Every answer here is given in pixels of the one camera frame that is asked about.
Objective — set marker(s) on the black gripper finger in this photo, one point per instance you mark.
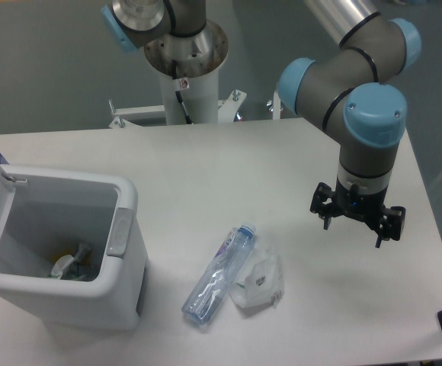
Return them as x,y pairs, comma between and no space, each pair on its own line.
390,224
323,204

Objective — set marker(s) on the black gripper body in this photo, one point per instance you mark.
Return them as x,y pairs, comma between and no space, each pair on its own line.
365,208

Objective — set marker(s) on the clear plastic refill pouch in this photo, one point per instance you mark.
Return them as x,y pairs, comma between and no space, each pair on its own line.
260,281

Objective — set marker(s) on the clear plastic water bottle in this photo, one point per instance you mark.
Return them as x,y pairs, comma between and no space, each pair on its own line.
213,285

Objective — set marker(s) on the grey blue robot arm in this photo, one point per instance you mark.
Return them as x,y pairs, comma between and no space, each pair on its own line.
348,98

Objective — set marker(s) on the white crumpled trash in bin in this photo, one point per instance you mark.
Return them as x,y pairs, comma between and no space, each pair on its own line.
72,267

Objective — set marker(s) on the white trash can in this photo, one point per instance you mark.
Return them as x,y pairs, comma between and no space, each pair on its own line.
49,217

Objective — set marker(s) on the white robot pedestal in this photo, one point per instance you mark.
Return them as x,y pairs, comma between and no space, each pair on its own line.
188,71

